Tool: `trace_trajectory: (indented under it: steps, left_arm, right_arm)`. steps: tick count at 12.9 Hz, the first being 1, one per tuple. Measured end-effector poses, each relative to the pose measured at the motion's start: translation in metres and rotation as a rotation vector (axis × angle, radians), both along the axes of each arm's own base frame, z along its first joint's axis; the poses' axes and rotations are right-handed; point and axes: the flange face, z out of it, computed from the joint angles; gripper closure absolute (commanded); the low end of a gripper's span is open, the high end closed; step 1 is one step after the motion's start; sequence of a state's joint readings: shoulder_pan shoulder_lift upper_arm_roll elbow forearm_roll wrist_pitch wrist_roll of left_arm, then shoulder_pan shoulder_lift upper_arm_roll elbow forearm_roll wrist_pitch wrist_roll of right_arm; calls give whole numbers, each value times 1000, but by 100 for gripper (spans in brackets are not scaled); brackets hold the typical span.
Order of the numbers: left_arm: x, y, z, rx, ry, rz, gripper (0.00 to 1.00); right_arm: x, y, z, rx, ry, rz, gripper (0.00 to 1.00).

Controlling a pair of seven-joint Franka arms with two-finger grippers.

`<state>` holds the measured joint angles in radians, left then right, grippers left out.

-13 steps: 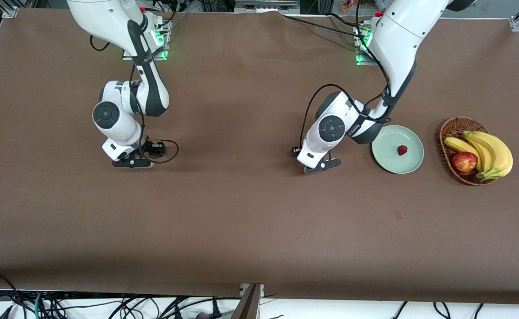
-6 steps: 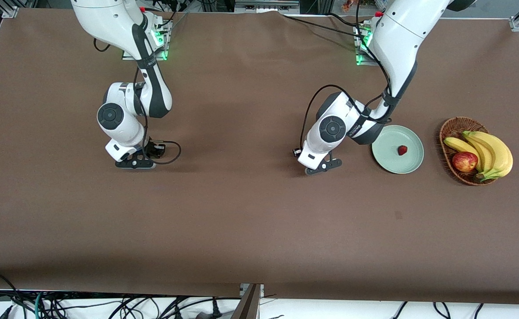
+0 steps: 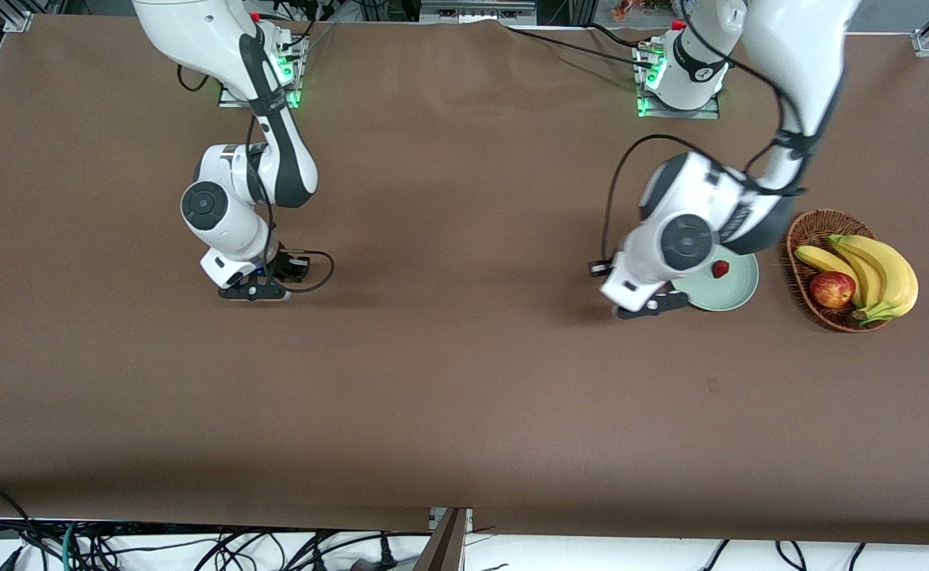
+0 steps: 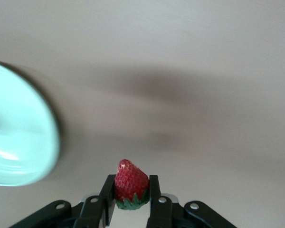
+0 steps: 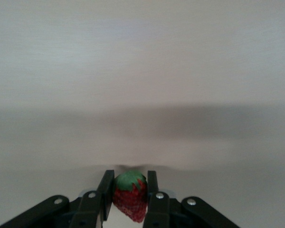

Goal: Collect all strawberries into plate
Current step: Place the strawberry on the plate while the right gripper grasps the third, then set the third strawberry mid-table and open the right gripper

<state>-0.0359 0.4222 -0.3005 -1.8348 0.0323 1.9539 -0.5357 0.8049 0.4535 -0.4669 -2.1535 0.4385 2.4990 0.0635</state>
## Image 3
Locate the red apple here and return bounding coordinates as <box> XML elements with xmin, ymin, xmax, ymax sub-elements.
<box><xmin>809</xmin><ymin>271</ymin><xmax>857</xmax><ymax>309</ymax></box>

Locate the pale green plate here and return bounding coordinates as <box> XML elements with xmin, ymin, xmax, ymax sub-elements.
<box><xmin>675</xmin><ymin>251</ymin><xmax>759</xmax><ymax>312</ymax></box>

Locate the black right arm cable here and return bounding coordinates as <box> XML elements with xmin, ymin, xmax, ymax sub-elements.
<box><xmin>177</xmin><ymin>67</ymin><xmax>335</xmax><ymax>294</ymax></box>

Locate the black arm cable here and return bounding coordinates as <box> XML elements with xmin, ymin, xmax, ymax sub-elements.
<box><xmin>589</xmin><ymin>0</ymin><xmax>810</xmax><ymax>278</ymax></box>
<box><xmin>177</xmin><ymin>67</ymin><xmax>335</xmax><ymax>294</ymax></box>

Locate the long black table cable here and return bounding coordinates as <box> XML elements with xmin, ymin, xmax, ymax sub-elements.
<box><xmin>500</xmin><ymin>24</ymin><xmax>659</xmax><ymax>72</ymax></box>

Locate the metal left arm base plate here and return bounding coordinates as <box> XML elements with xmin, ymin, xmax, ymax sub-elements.
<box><xmin>635</xmin><ymin>40</ymin><xmax>723</xmax><ymax>120</ymax></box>

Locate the grey background device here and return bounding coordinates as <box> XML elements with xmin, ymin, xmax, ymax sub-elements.
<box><xmin>419</xmin><ymin>0</ymin><xmax>537</xmax><ymax>25</ymax></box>

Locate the brown table cover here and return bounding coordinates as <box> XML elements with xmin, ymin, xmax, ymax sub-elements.
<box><xmin>0</xmin><ymin>16</ymin><xmax>929</xmax><ymax>548</ymax></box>

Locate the thin grey wire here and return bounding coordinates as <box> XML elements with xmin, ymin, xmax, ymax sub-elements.
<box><xmin>296</xmin><ymin>22</ymin><xmax>338</xmax><ymax>66</ymax></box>

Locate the short black table cable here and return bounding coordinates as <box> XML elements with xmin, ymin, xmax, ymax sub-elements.
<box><xmin>587</xmin><ymin>22</ymin><xmax>641</xmax><ymax>50</ymax></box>

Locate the large yellow banana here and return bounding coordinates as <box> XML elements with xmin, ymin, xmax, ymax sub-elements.
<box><xmin>841</xmin><ymin>236</ymin><xmax>919</xmax><ymax>326</ymax></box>

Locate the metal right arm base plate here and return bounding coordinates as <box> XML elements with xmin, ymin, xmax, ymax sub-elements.
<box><xmin>217</xmin><ymin>36</ymin><xmax>307</xmax><ymax>109</ymax></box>

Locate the brown wicker basket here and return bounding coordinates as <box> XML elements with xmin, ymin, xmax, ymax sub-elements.
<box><xmin>786</xmin><ymin>209</ymin><xmax>901</xmax><ymax>333</ymax></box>

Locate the small yellow banana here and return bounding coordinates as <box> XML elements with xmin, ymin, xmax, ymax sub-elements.
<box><xmin>795</xmin><ymin>245</ymin><xmax>862</xmax><ymax>308</ymax></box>

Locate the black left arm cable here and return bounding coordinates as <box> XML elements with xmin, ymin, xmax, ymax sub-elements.
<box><xmin>589</xmin><ymin>0</ymin><xmax>810</xmax><ymax>278</ymax></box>

